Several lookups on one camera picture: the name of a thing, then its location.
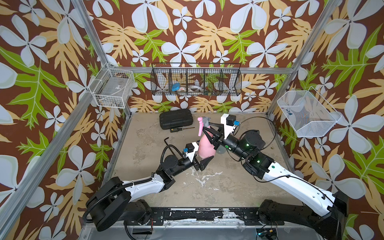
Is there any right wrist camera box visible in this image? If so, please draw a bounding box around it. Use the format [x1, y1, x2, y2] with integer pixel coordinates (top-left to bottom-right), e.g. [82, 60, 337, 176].
[220, 114, 240, 134]

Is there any blue tape roll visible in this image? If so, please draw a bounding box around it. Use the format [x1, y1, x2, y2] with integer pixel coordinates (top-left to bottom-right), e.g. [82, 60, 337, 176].
[171, 83, 181, 92]

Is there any white wire wall basket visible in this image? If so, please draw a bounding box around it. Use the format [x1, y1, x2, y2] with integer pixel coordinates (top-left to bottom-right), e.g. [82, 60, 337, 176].
[90, 64, 136, 109]

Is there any black yellow screwdriver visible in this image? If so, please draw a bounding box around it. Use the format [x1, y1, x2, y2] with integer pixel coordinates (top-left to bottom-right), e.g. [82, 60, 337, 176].
[170, 127, 194, 133]

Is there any black hex key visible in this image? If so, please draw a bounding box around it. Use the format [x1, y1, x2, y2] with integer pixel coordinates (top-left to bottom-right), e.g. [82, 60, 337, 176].
[164, 137, 175, 155]

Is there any white tape roll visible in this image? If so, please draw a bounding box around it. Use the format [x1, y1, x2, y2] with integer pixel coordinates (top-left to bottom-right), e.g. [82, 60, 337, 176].
[189, 85, 203, 93]

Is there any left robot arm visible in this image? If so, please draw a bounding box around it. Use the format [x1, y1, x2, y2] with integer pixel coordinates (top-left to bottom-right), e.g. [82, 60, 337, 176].
[83, 142, 214, 232]

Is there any white mesh wall basket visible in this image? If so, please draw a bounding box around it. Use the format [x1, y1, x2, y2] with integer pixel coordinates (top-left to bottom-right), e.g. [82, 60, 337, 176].
[277, 87, 342, 138]

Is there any black plastic tool case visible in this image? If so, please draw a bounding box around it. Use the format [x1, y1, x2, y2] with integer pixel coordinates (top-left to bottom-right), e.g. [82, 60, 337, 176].
[159, 109, 194, 130]

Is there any opaque pink spray bottle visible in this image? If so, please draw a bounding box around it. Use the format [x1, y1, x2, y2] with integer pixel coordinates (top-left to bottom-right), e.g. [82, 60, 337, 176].
[198, 135, 216, 159]

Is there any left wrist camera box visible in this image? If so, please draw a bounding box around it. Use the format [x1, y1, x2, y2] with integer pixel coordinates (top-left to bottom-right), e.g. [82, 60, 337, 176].
[183, 142, 199, 162]

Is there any black wire wall basket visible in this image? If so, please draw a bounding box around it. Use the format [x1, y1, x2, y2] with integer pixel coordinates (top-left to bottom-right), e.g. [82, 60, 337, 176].
[149, 63, 243, 96]

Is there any pink grey spray nozzle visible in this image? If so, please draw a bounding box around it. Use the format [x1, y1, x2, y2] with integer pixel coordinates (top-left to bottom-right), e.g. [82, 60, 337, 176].
[198, 117, 211, 137]

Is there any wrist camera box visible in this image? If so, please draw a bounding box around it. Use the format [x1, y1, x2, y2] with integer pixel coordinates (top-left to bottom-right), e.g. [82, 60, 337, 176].
[220, 114, 240, 134]
[183, 142, 199, 162]

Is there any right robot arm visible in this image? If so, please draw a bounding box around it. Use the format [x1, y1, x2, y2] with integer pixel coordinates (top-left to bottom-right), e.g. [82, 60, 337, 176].
[198, 114, 349, 240]

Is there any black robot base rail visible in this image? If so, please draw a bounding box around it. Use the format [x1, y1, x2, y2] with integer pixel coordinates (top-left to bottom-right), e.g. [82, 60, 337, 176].
[125, 206, 286, 226]

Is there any clear blue spray bottle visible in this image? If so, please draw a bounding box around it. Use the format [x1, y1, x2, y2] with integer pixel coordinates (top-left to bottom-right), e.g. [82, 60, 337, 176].
[216, 146, 227, 155]

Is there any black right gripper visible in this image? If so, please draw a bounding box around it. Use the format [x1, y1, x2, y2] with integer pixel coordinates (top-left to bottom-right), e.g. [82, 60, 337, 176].
[204, 123, 251, 163]

